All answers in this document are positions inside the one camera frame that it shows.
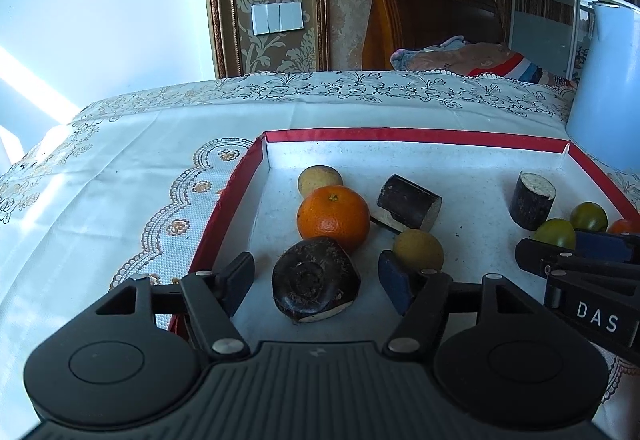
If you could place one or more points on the white wall light switch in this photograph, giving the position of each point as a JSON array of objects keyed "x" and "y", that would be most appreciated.
[{"x": 277, "y": 18}]

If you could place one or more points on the large dark eggplant piece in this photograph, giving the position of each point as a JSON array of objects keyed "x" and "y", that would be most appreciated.
[{"x": 312, "y": 277}]

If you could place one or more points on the green tomato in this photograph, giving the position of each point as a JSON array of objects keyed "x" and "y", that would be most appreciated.
[
  {"x": 589, "y": 216},
  {"x": 555, "y": 232}
]

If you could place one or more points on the small tan round fruit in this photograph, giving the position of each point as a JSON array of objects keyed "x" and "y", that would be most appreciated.
[
  {"x": 320, "y": 179},
  {"x": 419, "y": 249}
]

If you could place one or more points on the small dark eggplant piece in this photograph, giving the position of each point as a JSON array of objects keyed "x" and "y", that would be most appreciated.
[
  {"x": 532, "y": 207},
  {"x": 407, "y": 200}
]

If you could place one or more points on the light blue electric kettle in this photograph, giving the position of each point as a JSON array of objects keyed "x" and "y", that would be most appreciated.
[{"x": 610, "y": 94}]

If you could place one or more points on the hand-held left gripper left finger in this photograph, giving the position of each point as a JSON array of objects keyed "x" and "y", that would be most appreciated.
[{"x": 239, "y": 277}]

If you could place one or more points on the striped colourful bedding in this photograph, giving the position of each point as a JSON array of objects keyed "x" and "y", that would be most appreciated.
[{"x": 520, "y": 69}]

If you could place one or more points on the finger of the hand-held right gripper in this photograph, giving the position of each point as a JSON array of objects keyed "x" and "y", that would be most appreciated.
[
  {"x": 542, "y": 254},
  {"x": 600, "y": 246}
]

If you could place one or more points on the orange tangerine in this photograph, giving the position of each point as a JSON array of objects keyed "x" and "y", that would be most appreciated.
[
  {"x": 625, "y": 226},
  {"x": 332, "y": 217}
]

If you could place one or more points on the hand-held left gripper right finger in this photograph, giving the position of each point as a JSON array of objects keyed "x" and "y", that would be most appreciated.
[{"x": 395, "y": 280}]

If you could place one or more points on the wooden chair back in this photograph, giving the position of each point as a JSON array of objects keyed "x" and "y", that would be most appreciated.
[{"x": 430, "y": 9}]

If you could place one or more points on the red cardboard tray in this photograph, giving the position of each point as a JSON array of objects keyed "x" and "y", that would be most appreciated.
[{"x": 475, "y": 169}]

